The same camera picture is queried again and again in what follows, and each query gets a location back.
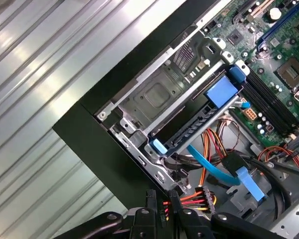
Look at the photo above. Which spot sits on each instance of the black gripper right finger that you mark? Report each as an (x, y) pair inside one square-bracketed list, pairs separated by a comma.
[(189, 224)]

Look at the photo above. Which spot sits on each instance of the small black chipset chip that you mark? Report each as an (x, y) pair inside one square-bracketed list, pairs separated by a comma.
[(234, 37)]

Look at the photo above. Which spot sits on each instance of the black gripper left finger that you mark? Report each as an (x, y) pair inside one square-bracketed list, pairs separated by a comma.
[(144, 224)]

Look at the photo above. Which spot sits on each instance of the orange board connector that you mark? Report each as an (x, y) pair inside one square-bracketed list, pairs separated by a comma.
[(249, 114)]

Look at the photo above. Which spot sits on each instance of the green motherboard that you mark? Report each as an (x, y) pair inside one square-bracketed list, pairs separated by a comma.
[(261, 62)]

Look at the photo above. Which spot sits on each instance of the black RAM slot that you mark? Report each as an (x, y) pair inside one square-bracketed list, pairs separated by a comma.
[(260, 99), (265, 94)]

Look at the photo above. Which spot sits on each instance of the blue expansion slot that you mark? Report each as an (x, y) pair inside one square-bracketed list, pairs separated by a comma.
[(280, 25)]

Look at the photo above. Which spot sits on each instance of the white expansion slot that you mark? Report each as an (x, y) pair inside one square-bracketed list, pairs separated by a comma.
[(260, 9)]

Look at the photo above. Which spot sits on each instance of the grey optical drive cage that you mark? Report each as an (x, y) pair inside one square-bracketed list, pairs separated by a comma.
[(296, 219)]

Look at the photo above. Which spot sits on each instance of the black expansion slot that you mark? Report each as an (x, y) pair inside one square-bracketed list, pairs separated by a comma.
[(243, 7)]

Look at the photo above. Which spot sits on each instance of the hard disk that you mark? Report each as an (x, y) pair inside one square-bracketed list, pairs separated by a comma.
[(221, 92)]

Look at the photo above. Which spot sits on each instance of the CPU socket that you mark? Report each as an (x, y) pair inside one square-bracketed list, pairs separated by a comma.
[(291, 72)]

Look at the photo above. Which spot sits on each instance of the round coin cell battery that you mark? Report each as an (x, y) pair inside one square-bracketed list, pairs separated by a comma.
[(275, 13)]

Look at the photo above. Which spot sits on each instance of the black open PC case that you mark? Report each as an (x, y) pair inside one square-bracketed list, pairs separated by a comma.
[(109, 159)]

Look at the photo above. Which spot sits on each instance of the grey disk bay cage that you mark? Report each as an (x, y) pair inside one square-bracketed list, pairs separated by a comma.
[(154, 97)]

